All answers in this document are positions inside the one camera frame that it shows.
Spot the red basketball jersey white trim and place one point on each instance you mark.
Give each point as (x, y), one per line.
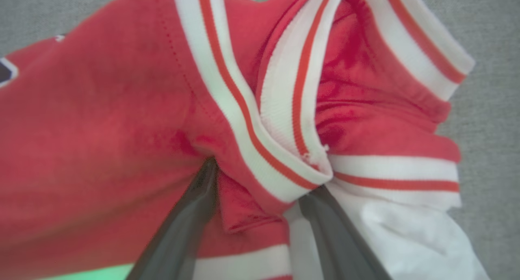
(101, 129)

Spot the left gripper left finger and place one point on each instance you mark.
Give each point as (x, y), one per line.
(183, 231)

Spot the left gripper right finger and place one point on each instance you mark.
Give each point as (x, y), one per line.
(337, 247)

